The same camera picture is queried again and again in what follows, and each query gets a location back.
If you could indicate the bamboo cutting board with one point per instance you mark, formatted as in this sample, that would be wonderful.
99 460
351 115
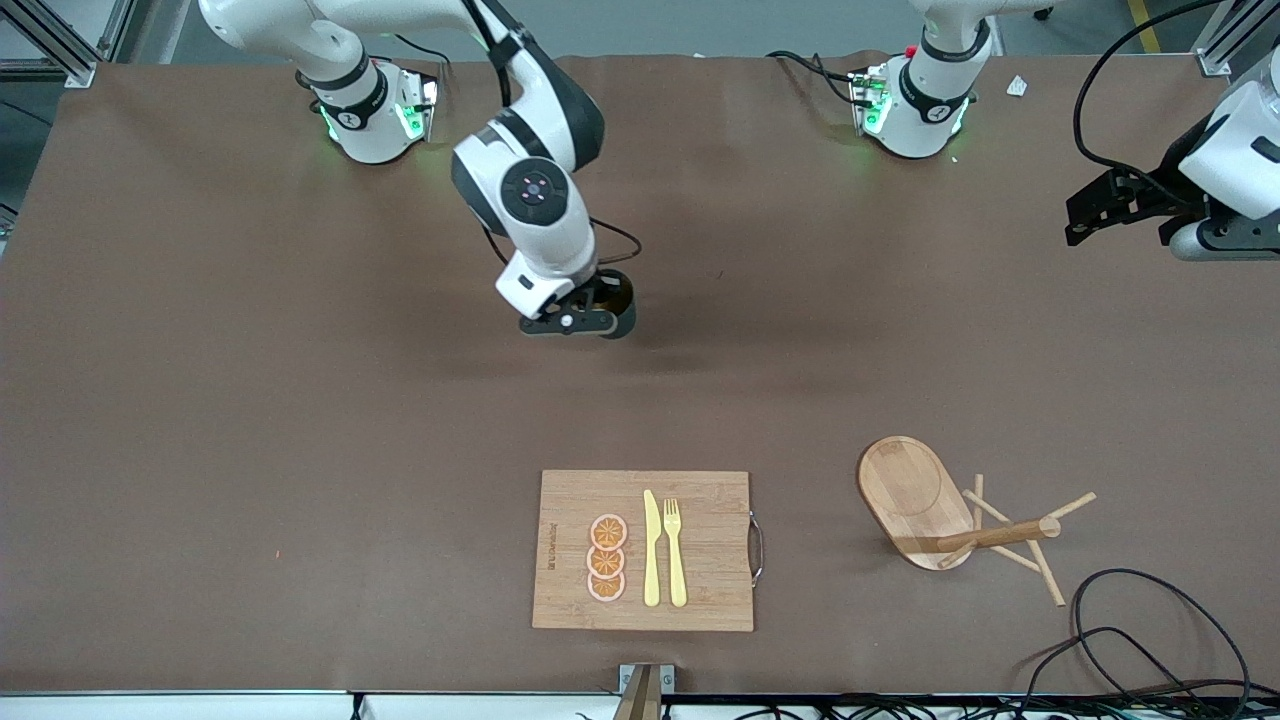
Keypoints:
700 540

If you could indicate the white table edge rail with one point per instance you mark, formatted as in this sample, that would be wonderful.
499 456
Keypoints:
200 705

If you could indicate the white paper scrap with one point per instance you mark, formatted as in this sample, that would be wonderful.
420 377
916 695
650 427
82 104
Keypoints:
1017 86

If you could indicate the wooden cup rack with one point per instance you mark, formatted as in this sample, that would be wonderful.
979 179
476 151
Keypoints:
910 490

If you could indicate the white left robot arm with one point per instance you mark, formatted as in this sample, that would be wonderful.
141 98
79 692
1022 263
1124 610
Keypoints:
925 120

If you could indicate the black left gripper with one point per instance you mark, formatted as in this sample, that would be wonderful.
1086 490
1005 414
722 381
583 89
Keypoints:
1166 187

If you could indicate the brown camera post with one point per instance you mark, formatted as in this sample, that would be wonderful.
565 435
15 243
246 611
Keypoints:
640 700

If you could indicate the yellow plastic knife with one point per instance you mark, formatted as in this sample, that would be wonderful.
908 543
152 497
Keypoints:
651 560

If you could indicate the black caster wheel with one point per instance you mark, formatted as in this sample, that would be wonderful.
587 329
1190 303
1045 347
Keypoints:
1045 12

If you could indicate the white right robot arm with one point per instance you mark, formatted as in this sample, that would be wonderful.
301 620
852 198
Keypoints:
540 190

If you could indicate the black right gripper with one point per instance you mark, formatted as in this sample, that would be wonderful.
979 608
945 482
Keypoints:
617 292

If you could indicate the aluminium frame post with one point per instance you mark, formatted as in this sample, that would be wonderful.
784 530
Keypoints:
80 75
1213 62

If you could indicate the brown table cover mat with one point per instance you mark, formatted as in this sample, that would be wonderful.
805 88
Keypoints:
400 500

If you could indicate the grey metal bracket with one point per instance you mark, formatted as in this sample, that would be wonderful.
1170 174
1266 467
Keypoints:
668 676

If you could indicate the dark teal cup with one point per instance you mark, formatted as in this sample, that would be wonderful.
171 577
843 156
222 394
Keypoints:
622 315

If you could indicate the yellow plastic fork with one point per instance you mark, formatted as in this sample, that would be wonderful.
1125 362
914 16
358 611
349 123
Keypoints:
677 570

